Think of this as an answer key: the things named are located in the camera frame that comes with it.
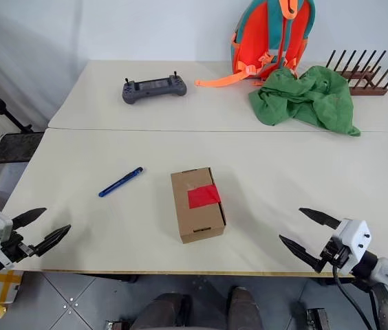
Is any cardboard box with red tape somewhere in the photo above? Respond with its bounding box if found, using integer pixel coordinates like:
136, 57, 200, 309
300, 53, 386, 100
170, 167, 228, 245

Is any small black metal block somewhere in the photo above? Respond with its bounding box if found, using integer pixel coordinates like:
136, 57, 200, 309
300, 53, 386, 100
105, 319, 133, 330
305, 307, 327, 330

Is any crumpled green cloth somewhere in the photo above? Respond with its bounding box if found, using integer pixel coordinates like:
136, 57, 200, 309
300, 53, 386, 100
248, 65, 362, 138

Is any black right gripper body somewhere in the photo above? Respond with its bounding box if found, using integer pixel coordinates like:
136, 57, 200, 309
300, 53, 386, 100
319, 236, 350, 270

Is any grey handheld remote controller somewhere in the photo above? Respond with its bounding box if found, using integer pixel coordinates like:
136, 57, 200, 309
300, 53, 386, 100
122, 71, 187, 105

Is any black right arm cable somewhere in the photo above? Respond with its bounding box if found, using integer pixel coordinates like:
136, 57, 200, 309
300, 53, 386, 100
331, 263, 379, 330

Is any dark wooden peg rack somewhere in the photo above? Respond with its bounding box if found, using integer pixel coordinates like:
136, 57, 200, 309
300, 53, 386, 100
325, 49, 388, 96

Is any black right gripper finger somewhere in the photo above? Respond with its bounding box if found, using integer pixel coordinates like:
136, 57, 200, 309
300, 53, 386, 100
279, 234, 323, 274
299, 207, 341, 230

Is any orange and teal backpack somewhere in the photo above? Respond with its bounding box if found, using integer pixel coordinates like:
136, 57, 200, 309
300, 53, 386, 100
195, 0, 317, 88

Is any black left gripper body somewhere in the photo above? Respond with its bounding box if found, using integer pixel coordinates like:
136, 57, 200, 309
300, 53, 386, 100
0, 230, 41, 267

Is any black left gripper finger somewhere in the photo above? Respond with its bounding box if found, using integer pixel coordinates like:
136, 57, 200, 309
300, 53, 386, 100
34, 224, 72, 257
10, 207, 47, 228

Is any dark rounded shape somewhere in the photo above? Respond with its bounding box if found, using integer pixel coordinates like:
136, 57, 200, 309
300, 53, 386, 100
131, 291, 192, 330
227, 285, 264, 330

